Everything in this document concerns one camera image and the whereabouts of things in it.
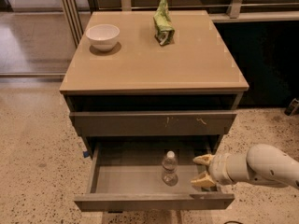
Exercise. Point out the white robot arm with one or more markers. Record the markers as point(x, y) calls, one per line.
point(261, 165)

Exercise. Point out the dark object on floor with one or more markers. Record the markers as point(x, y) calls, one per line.
point(292, 107)

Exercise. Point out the blue tape piece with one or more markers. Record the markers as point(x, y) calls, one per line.
point(86, 154)

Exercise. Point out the closed grey top drawer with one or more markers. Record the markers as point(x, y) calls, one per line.
point(183, 123)

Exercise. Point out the green chip bag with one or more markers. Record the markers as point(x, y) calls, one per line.
point(164, 29)

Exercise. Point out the white ceramic bowl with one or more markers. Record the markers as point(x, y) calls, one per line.
point(103, 36)

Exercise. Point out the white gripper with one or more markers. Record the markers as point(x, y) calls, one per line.
point(217, 171)

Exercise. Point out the grey drawer cabinet beige top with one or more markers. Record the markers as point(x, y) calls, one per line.
point(195, 72)

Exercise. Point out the open grey middle drawer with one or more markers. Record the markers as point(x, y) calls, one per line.
point(127, 176)

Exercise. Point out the clear plastic water bottle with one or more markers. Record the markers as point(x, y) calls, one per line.
point(169, 172)

